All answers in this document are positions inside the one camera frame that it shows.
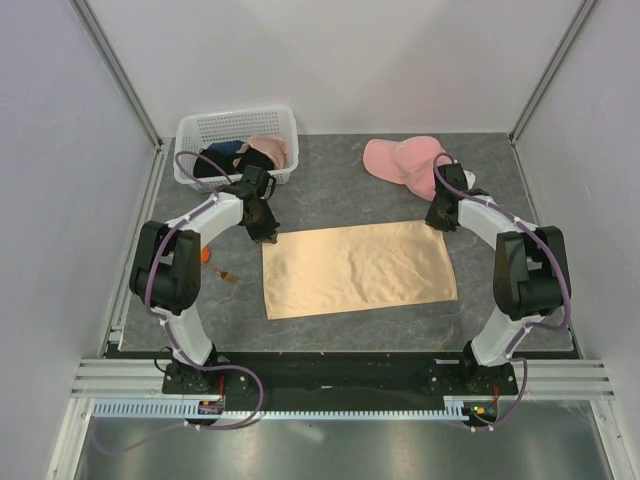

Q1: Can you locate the peach cloth napkin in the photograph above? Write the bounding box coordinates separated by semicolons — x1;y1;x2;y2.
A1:
262;220;458;320

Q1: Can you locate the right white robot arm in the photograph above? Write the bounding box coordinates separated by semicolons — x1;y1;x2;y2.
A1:
425;153;572;394

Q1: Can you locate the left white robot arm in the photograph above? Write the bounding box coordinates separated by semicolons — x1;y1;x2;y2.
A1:
129;166;280;393

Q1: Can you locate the black cap in basket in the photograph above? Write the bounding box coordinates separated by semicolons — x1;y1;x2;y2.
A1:
193;147;275;178

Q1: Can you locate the light pink cap in basket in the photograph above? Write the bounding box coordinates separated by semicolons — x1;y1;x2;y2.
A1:
248;135;288;170

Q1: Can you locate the blue cap in basket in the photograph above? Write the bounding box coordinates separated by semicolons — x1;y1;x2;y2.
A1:
207;140;244;155

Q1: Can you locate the pink baseball cap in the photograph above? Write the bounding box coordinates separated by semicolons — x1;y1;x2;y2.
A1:
363;136;445;201

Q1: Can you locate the white plastic basket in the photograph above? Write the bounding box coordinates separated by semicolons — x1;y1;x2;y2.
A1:
172;105;299;193

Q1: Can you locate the orange handled fork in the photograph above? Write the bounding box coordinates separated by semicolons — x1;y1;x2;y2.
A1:
200;246;239;284

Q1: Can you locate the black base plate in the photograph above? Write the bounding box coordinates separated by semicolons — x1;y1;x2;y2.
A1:
162;352;518;410

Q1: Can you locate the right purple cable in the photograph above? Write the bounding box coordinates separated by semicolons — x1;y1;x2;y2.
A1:
432;152;574;435

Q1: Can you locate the white slotted cable duct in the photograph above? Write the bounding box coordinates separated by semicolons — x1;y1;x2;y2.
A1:
93;397;497;421

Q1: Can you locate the left aluminium frame post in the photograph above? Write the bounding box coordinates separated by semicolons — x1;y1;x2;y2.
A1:
69;0;163;151

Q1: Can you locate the aluminium frame post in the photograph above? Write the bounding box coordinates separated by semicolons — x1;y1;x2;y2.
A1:
508;0;600;147
69;0;163;151

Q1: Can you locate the aluminium front rail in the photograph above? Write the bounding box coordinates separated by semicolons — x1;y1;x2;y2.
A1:
71;359;615;401

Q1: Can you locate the right aluminium frame post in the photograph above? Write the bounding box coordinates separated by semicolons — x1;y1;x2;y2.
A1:
508;0;600;147

